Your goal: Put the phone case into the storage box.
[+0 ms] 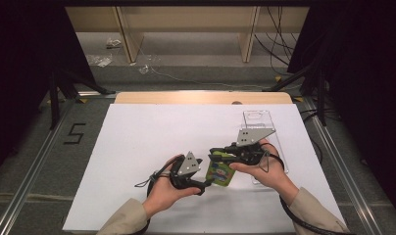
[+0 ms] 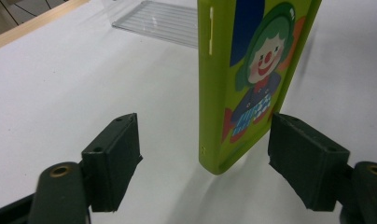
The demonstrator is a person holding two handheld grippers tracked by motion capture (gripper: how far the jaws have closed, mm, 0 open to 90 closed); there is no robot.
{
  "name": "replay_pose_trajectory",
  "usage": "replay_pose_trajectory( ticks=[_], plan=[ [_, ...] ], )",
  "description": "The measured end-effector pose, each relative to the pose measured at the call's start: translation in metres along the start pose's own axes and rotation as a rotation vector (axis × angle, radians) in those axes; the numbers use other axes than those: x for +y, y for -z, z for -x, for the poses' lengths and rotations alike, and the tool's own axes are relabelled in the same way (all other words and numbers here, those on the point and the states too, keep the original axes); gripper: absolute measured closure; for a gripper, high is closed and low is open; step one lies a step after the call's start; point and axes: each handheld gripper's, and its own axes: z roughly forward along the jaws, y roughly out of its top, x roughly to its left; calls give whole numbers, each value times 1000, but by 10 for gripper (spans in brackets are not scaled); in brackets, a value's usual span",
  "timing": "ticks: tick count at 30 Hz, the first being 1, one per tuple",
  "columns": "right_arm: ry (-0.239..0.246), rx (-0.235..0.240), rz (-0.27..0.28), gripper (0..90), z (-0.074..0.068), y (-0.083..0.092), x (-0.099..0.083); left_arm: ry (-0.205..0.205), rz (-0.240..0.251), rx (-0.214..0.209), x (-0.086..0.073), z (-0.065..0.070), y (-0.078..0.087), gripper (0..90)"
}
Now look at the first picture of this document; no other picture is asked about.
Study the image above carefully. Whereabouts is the clear plastic tray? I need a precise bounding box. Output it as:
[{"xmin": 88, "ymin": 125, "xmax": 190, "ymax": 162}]
[{"xmin": 241, "ymin": 110, "xmax": 289, "ymax": 186}]

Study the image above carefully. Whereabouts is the metal floor rail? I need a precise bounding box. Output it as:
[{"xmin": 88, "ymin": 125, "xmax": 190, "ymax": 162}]
[
  {"xmin": 0, "ymin": 97, "xmax": 76, "ymax": 235},
  {"xmin": 302, "ymin": 97, "xmax": 396, "ymax": 235}
]

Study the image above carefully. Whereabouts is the green clown print phone case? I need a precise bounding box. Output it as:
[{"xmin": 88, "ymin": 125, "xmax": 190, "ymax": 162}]
[{"xmin": 205, "ymin": 148, "xmax": 237, "ymax": 188}]

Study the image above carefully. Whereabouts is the hand-held gripper black cable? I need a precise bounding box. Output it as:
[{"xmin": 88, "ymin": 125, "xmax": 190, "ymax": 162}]
[
  {"xmin": 259, "ymin": 142, "xmax": 354, "ymax": 235},
  {"xmin": 134, "ymin": 155, "xmax": 184, "ymax": 235}
]

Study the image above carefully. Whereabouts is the black metal stand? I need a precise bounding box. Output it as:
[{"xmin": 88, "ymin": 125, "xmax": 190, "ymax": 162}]
[
  {"xmin": 48, "ymin": 63, "xmax": 118, "ymax": 131},
  {"xmin": 262, "ymin": 55, "xmax": 328, "ymax": 127}
]

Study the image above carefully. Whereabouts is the black curtain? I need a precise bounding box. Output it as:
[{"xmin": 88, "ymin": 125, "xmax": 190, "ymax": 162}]
[
  {"xmin": 286, "ymin": 0, "xmax": 396, "ymax": 226},
  {"xmin": 0, "ymin": 0, "xmax": 100, "ymax": 177}
]

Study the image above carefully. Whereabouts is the person's left hand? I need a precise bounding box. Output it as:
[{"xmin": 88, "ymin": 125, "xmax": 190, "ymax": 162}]
[{"xmin": 142, "ymin": 154, "xmax": 203, "ymax": 217}]

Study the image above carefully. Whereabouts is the bundle of black floor cables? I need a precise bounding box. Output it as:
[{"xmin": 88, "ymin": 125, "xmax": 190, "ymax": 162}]
[{"xmin": 253, "ymin": 5, "xmax": 300, "ymax": 76}]

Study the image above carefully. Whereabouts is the thin white floor cable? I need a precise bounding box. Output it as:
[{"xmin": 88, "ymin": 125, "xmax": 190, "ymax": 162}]
[{"xmin": 132, "ymin": 30, "xmax": 272, "ymax": 91}]

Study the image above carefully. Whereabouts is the right hand-held gripper black cable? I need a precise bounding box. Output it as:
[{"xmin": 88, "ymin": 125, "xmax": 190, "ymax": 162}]
[{"xmin": 259, "ymin": 142, "xmax": 354, "ymax": 235}]

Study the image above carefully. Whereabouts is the person's right hand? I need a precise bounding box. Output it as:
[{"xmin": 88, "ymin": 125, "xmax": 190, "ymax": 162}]
[{"xmin": 228, "ymin": 140, "xmax": 294, "ymax": 196}]

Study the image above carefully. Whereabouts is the left hand-held gripper black cable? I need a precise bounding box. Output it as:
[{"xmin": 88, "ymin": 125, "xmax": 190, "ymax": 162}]
[{"xmin": 134, "ymin": 155, "xmax": 184, "ymax": 235}]

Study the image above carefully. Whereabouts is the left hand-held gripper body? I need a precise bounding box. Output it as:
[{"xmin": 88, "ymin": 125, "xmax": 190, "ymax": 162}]
[{"xmin": 169, "ymin": 151, "xmax": 204, "ymax": 192}]

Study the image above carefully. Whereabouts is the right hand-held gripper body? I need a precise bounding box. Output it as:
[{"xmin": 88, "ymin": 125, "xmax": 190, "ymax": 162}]
[{"xmin": 229, "ymin": 127, "xmax": 276, "ymax": 166}]

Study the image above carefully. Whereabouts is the light wooden shelf unit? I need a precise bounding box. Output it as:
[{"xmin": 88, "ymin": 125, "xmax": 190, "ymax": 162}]
[{"xmin": 64, "ymin": 5, "xmax": 310, "ymax": 64}]

